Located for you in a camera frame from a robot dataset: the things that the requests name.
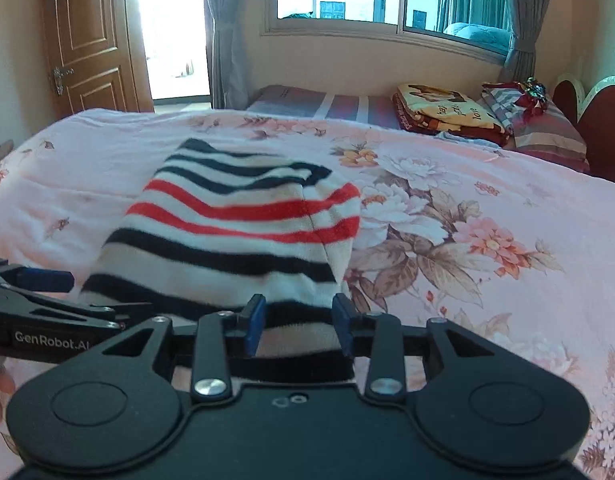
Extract striped knit sweater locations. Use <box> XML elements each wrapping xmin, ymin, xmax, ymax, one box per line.
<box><xmin>78</xmin><ymin>138</ymin><xmax>361</xmax><ymax>382</ymax></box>

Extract pink floral bedspread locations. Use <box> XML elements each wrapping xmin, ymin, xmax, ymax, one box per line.
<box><xmin>0</xmin><ymin>110</ymin><xmax>615</xmax><ymax>479</ymax></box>

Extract brown wooden door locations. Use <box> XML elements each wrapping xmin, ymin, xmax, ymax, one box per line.
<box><xmin>42</xmin><ymin>0</ymin><xmax>153</xmax><ymax>118</ymax></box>

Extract striped bed sheet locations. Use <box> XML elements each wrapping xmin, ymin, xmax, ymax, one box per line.
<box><xmin>248</xmin><ymin>84</ymin><xmax>400</xmax><ymax>129</ymax></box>

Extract yellow red folded blanket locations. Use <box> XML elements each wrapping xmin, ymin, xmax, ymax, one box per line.
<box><xmin>392</xmin><ymin>84</ymin><xmax>510</xmax><ymax>148</ymax></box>

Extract striped pillow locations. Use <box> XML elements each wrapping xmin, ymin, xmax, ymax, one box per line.
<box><xmin>481</xmin><ymin>81</ymin><xmax>589</xmax><ymax>174</ymax></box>

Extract red white headboard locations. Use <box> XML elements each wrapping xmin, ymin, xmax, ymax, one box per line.
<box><xmin>551</xmin><ymin>73</ymin><xmax>615</xmax><ymax>183</ymax></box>

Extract grey left curtain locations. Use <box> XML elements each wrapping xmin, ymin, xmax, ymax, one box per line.
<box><xmin>204</xmin><ymin>0</ymin><xmax>249</xmax><ymax>110</ymax></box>

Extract grey curtain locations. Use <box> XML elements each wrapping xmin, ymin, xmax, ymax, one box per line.
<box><xmin>499</xmin><ymin>0</ymin><xmax>550</xmax><ymax>82</ymax></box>
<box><xmin>204</xmin><ymin>0</ymin><xmax>249</xmax><ymax>110</ymax></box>

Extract window with sliding panes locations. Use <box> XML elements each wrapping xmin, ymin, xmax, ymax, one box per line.
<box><xmin>267</xmin><ymin>0</ymin><xmax>511</xmax><ymax>58</ymax></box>

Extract grey right curtain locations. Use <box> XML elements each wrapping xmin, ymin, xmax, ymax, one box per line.
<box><xmin>499</xmin><ymin>0</ymin><xmax>550</xmax><ymax>82</ymax></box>

